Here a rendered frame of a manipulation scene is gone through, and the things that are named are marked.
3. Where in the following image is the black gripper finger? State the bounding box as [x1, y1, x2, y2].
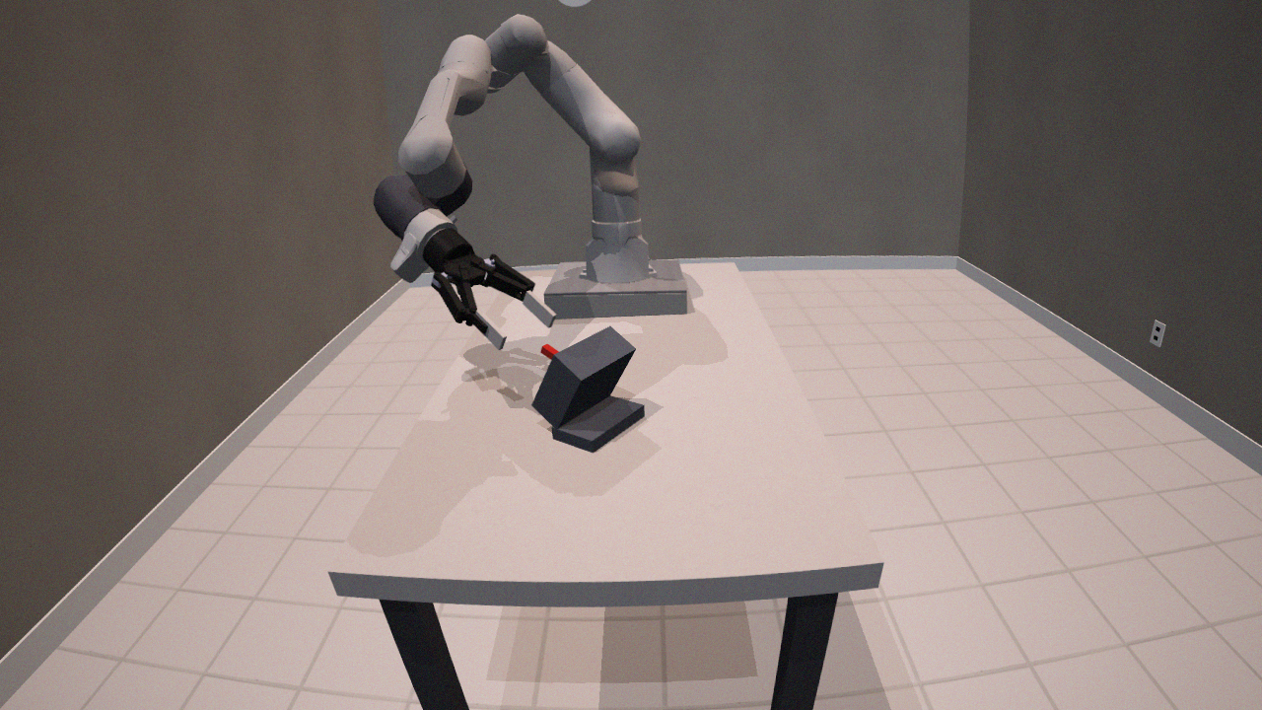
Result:
[432, 262, 507, 351]
[469, 253, 557, 328]

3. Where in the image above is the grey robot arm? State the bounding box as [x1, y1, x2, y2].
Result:
[374, 14, 658, 282]

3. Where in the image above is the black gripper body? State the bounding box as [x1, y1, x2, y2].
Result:
[423, 228, 486, 288]

